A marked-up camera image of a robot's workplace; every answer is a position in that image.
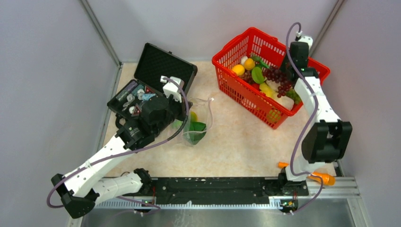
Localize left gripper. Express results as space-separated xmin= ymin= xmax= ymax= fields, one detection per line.
xmin=154 ymin=92 xmax=193 ymax=135

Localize green toy pepper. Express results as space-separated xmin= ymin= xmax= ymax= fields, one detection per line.
xmin=172 ymin=120 xmax=183 ymax=129

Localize dark red toy grapes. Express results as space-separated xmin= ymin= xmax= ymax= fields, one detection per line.
xmin=263 ymin=67 xmax=293 ymax=97

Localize yellow green toy fruit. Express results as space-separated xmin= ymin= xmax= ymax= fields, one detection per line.
xmin=189 ymin=111 xmax=198 ymax=122

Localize green toy cucumber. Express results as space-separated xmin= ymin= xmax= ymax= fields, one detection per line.
xmin=251 ymin=55 xmax=270 ymax=69

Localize clear zip top bag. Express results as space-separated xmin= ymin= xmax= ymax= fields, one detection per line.
xmin=172 ymin=97 xmax=214 ymax=147

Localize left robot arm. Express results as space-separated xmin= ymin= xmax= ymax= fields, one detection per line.
xmin=48 ymin=96 xmax=191 ymax=219

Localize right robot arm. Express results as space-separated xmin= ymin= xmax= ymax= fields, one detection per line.
xmin=277 ymin=41 xmax=352 ymax=195

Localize red triangle card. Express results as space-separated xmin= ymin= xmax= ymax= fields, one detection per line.
xmin=129 ymin=104 xmax=142 ymax=117

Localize red plastic basket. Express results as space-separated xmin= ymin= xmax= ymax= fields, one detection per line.
xmin=211 ymin=26 xmax=331 ymax=130

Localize green toy grapes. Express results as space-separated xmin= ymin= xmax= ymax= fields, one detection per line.
xmin=286 ymin=89 xmax=302 ymax=105

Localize green toy leaf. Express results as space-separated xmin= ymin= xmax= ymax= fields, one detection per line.
xmin=251 ymin=67 xmax=264 ymax=84

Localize black poker chip case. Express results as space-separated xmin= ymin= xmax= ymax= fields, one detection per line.
xmin=107 ymin=43 xmax=198 ymax=131

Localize yellow toy lemon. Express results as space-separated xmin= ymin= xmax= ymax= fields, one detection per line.
xmin=243 ymin=58 xmax=256 ymax=70

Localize purple toy grapes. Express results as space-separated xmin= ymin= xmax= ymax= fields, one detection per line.
xmin=238 ymin=70 xmax=255 ymax=85

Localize orange toy carrot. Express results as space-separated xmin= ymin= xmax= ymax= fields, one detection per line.
xmin=278 ymin=161 xmax=336 ymax=186

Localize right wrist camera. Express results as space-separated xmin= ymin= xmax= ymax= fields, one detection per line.
xmin=295 ymin=31 xmax=314 ymax=49

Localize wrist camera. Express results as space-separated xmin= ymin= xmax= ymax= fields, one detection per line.
xmin=160 ymin=76 xmax=184 ymax=103
xmin=295 ymin=31 xmax=314 ymax=49

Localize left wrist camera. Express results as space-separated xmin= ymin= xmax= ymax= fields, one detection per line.
xmin=160 ymin=76 xmax=184 ymax=103

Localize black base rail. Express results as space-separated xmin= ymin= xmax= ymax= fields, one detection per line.
xmin=125 ymin=175 xmax=311 ymax=208

